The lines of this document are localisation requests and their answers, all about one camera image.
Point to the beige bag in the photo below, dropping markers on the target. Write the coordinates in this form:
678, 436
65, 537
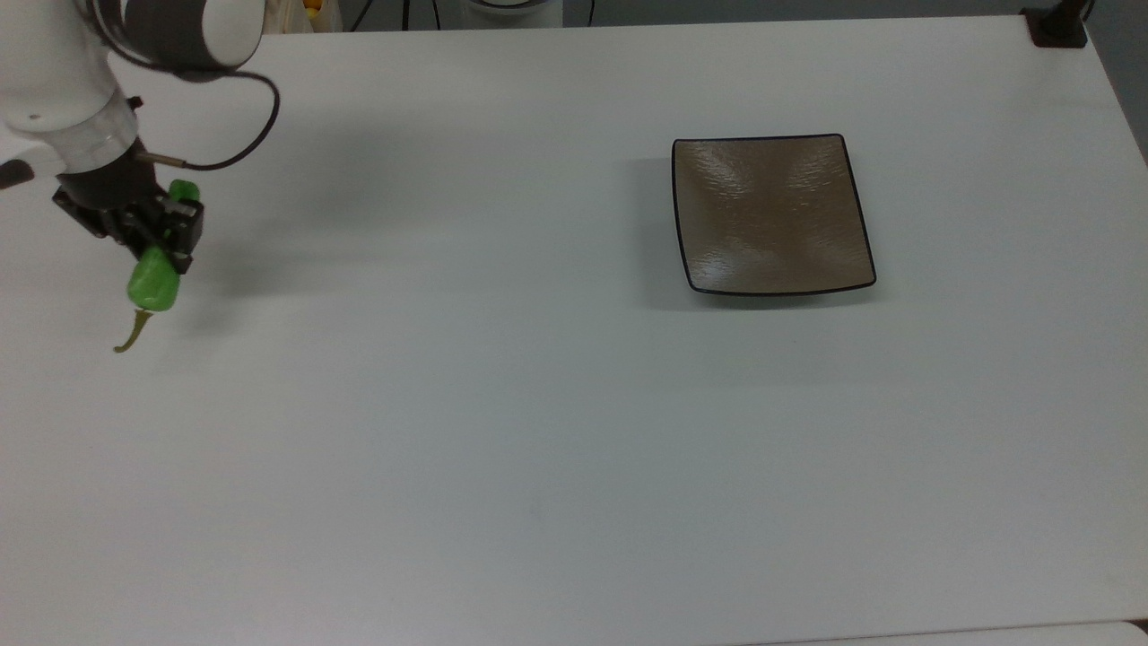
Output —
300, 20

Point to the green chili pepper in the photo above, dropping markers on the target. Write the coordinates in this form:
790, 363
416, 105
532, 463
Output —
154, 283

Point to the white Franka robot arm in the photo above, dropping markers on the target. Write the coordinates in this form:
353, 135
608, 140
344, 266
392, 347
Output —
45, 72

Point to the brown square ceramic plate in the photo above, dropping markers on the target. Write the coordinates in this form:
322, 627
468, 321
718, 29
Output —
771, 215

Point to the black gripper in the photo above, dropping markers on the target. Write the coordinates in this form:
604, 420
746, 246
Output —
112, 184

